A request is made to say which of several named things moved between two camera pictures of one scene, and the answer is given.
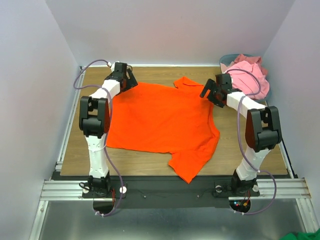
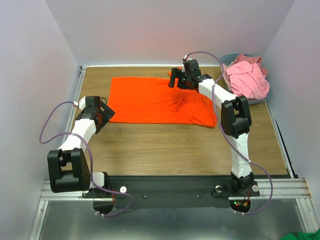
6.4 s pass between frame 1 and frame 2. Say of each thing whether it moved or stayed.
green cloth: stayed
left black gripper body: moved
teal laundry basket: stayed
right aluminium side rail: stayed
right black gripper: moved
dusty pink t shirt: stayed
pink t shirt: stayed
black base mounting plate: stayed
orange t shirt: moved
